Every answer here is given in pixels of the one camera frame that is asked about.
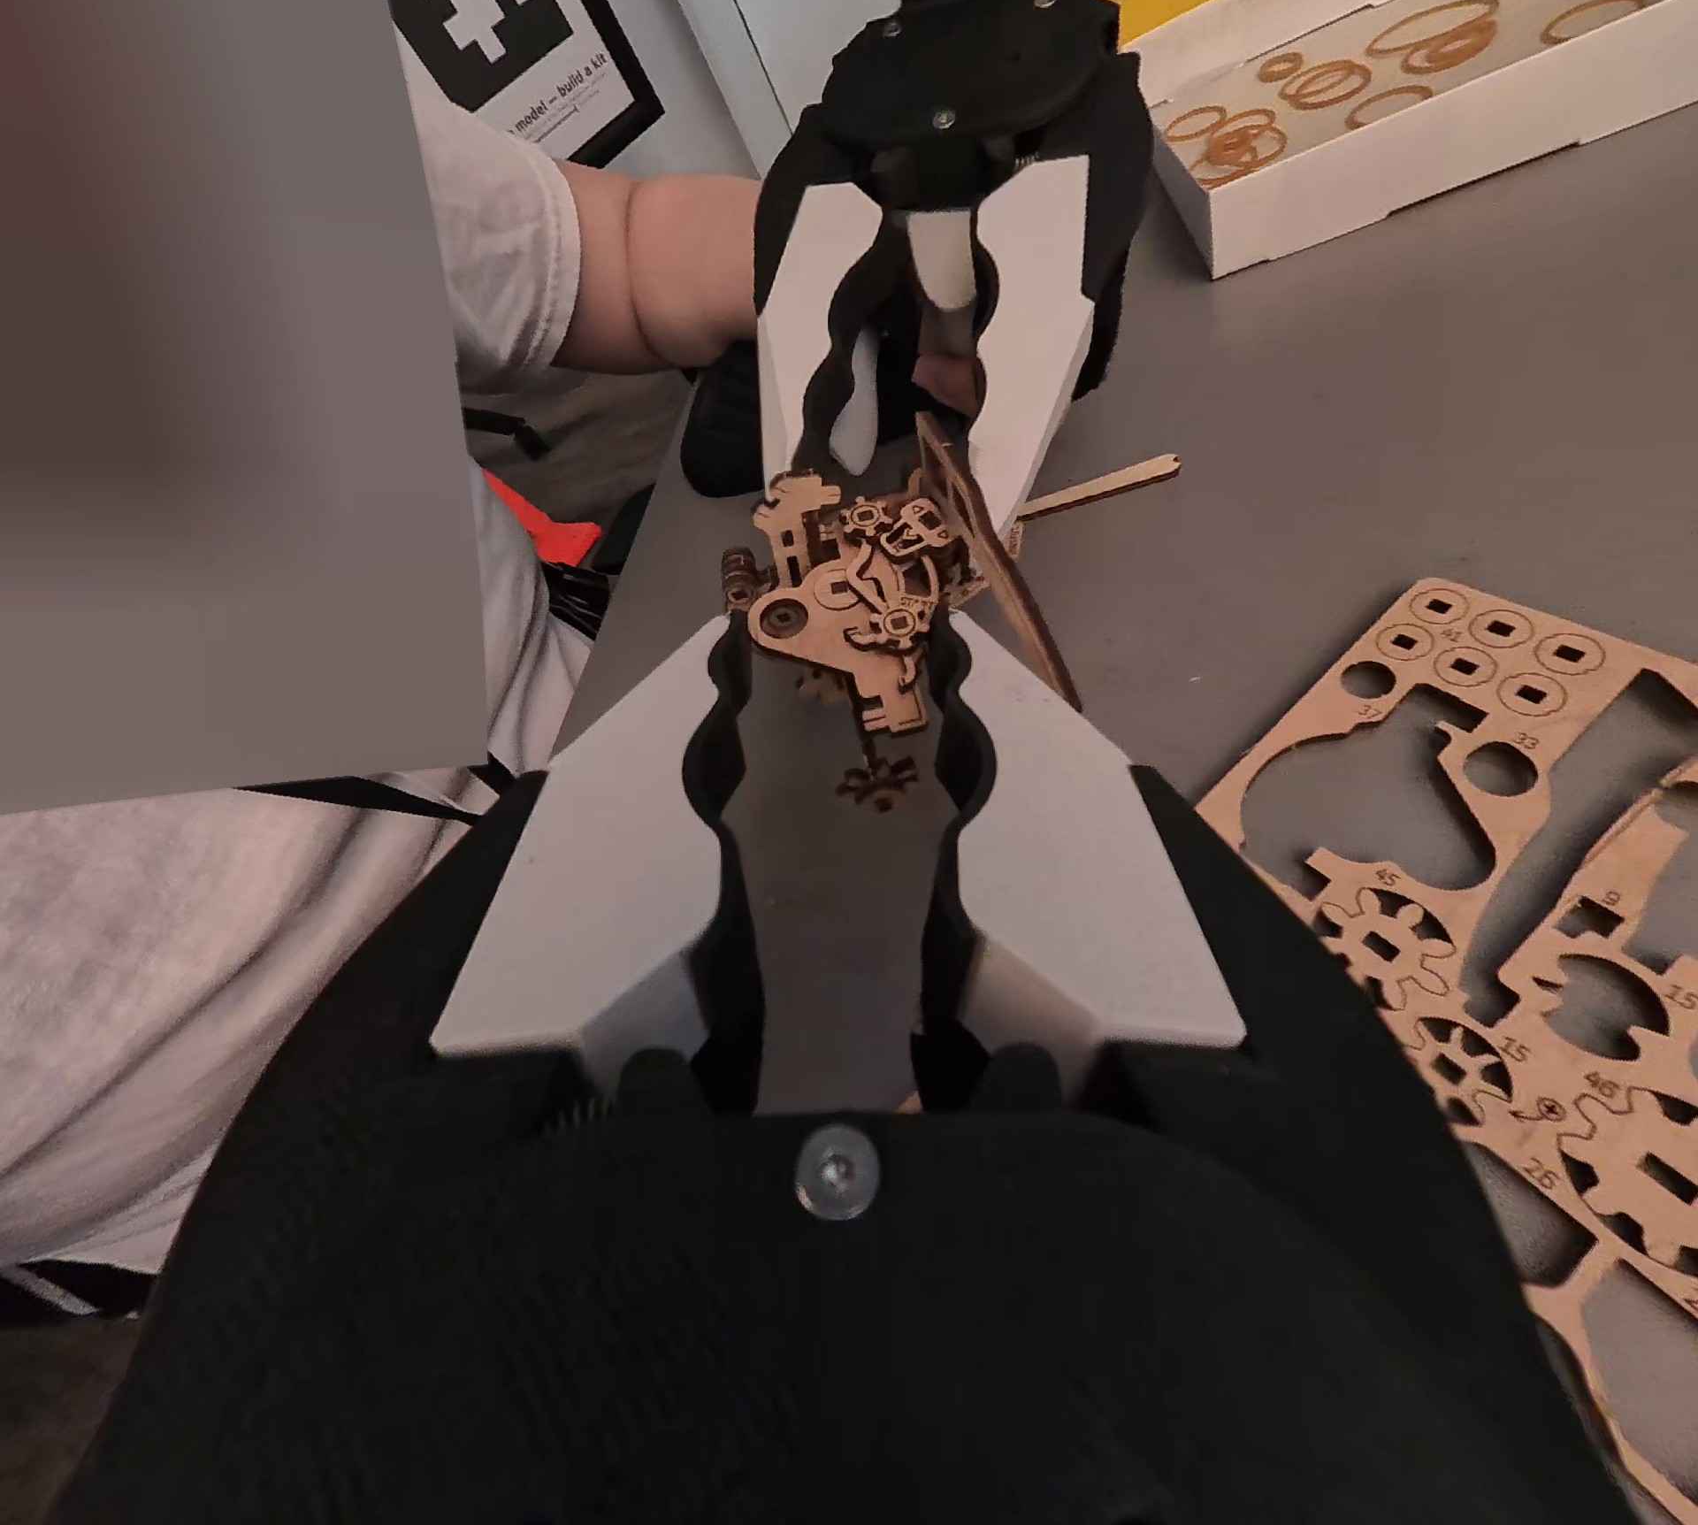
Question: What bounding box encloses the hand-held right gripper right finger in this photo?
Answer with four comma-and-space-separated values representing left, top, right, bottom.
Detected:
912, 612, 1252, 1113

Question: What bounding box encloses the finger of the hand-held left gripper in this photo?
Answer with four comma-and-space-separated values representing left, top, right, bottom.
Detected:
755, 179, 888, 489
971, 156, 1098, 538

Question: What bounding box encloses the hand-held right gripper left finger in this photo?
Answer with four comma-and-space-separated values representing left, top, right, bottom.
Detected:
428, 616, 764, 1113

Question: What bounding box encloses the wooden mechanical model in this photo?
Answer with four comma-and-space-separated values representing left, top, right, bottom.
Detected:
720, 411, 1086, 819

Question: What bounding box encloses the wooden cut-out part sheet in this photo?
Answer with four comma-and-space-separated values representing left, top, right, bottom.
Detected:
1194, 575, 1698, 1525

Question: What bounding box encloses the person's left forearm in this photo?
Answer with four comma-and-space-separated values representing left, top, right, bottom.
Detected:
550, 165, 771, 379

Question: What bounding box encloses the person's left hand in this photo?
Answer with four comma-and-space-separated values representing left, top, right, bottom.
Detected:
914, 305, 992, 411

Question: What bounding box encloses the thin wooden stick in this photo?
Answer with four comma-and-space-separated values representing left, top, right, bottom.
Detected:
1013, 453, 1183, 522

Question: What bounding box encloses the white cardboard tray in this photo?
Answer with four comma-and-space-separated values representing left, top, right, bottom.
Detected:
1119, 0, 1698, 283

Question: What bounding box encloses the red orange object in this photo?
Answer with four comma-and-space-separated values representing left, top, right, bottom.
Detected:
479, 467, 605, 572

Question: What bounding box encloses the pile of rubber bands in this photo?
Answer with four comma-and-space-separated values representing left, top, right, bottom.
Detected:
1167, 0, 1654, 193

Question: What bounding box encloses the black harness strap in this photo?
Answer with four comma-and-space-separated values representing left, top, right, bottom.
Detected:
239, 756, 520, 826

